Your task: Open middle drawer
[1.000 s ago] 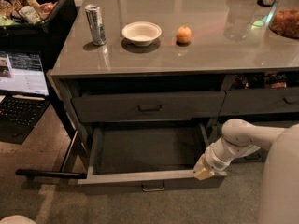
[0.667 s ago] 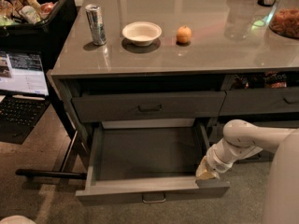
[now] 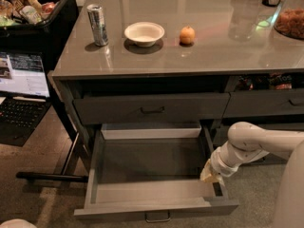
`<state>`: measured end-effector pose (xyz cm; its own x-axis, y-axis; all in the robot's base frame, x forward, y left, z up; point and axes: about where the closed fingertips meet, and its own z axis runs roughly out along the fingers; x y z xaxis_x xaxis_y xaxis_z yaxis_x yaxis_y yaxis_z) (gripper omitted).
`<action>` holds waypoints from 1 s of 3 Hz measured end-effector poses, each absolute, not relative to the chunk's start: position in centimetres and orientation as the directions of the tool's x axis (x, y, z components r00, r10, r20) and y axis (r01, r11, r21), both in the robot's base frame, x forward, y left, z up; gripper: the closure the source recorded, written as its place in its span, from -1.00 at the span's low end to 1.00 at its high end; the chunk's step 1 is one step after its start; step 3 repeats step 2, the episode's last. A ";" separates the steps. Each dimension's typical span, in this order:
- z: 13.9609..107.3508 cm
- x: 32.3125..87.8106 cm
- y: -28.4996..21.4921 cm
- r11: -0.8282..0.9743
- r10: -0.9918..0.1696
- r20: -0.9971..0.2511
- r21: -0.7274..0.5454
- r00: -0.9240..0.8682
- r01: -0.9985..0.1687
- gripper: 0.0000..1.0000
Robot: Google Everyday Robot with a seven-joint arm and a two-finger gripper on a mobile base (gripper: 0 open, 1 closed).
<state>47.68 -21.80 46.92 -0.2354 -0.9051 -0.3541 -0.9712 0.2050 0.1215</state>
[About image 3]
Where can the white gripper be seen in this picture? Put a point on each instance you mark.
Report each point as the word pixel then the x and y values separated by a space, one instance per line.
pixel 220 162

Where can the grey drawer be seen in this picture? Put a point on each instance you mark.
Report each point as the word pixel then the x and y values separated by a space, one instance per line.
pixel 151 108
pixel 283 126
pixel 265 103
pixel 152 180

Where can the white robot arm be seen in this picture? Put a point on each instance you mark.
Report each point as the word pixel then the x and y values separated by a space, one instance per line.
pixel 247 143

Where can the chip bags in drawer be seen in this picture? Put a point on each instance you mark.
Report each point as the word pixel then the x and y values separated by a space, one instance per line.
pixel 275 81

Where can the grey drawer cabinet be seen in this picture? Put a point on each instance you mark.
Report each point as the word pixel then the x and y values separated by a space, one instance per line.
pixel 232 38

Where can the open laptop computer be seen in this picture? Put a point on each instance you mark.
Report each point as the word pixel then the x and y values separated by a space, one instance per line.
pixel 24 96

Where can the black laptop stand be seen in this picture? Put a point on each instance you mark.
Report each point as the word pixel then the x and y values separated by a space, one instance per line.
pixel 67 162

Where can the orange fruit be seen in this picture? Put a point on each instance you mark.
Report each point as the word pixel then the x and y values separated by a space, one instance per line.
pixel 187 35

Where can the white paper bowl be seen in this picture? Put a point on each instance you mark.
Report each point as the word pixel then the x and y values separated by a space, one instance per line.
pixel 144 34

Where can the glass jar of snacks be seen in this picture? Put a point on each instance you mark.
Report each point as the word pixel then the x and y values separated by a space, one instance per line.
pixel 290 20

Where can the silver drink can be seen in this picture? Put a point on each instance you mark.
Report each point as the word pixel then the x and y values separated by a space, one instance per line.
pixel 97 21

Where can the black bin of snacks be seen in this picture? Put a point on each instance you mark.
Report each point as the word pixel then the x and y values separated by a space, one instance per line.
pixel 47 38

